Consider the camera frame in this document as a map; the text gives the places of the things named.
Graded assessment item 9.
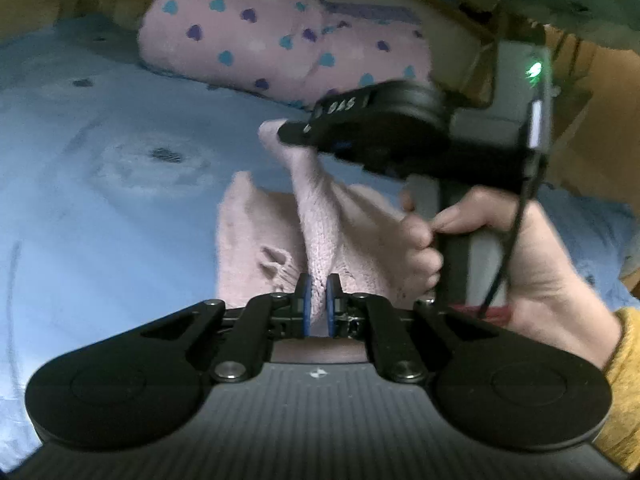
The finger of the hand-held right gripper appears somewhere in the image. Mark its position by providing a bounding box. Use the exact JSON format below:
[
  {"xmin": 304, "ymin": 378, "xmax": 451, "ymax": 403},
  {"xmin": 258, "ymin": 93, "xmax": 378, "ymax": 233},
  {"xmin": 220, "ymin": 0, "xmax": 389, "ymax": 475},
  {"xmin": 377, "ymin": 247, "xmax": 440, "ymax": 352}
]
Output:
[{"xmin": 276, "ymin": 116, "xmax": 323, "ymax": 153}]

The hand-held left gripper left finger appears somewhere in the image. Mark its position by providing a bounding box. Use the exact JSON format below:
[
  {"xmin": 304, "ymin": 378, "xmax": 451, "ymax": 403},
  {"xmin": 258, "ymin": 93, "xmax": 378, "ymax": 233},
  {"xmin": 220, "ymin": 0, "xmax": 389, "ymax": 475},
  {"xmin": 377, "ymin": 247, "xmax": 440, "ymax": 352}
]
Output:
[{"xmin": 140, "ymin": 274, "xmax": 313, "ymax": 383}]

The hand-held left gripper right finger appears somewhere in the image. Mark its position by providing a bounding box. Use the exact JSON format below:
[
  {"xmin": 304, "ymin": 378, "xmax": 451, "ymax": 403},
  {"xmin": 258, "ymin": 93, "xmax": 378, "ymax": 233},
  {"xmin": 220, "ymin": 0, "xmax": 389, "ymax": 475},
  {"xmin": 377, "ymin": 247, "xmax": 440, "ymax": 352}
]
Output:
[{"xmin": 327, "ymin": 274, "xmax": 501, "ymax": 383}]

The pink knitted cardigan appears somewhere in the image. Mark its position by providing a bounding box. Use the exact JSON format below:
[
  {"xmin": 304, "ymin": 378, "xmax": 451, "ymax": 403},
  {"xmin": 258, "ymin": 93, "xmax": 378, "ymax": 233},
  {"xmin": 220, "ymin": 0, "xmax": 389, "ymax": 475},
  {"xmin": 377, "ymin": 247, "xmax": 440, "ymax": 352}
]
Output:
[{"xmin": 214, "ymin": 119, "xmax": 443, "ymax": 363}]

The person's right hand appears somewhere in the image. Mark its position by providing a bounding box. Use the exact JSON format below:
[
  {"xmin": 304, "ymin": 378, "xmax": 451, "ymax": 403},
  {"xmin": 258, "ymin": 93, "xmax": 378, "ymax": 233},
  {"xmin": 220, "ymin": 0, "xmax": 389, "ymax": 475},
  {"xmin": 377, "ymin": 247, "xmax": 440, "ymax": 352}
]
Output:
[{"xmin": 399, "ymin": 185, "xmax": 623, "ymax": 361}]

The pink heart-pattern pillow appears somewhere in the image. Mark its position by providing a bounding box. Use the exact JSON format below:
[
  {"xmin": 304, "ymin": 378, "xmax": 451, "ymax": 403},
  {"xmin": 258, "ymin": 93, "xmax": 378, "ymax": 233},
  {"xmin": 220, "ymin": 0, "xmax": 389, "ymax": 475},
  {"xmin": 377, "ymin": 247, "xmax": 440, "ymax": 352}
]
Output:
[{"xmin": 137, "ymin": 0, "xmax": 435, "ymax": 111}]

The black cable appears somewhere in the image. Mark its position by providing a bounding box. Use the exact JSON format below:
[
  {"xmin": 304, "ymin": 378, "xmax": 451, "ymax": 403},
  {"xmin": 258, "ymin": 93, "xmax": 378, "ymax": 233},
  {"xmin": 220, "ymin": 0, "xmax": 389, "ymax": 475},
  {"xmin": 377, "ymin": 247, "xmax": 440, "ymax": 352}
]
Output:
[{"xmin": 477, "ymin": 150, "xmax": 546, "ymax": 320}]

